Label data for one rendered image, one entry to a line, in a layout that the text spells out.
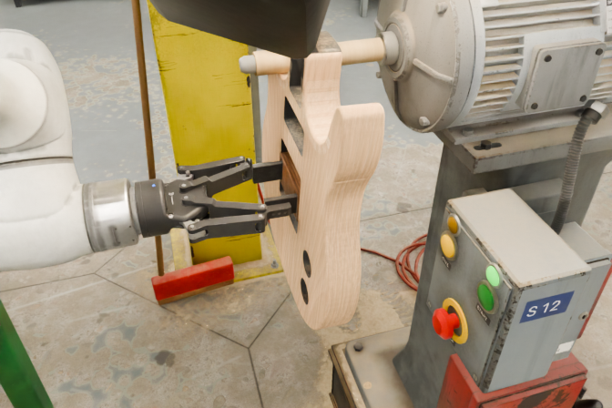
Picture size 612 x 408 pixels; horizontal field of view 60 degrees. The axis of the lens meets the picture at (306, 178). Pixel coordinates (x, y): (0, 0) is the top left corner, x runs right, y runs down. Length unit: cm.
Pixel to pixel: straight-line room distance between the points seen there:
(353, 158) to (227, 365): 143
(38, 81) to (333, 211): 37
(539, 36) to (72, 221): 62
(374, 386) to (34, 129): 110
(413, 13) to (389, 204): 181
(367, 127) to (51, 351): 172
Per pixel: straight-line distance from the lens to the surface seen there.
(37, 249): 71
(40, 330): 218
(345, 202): 60
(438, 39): 71
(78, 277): 231
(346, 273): 64
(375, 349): 156
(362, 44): 76
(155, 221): 70
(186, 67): 167
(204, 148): 181
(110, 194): 70
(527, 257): 65
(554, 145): 87
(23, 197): 70
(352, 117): 51
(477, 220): 68
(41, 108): 68
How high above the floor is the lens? 154
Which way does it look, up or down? 36 degrees down
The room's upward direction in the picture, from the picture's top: straight up
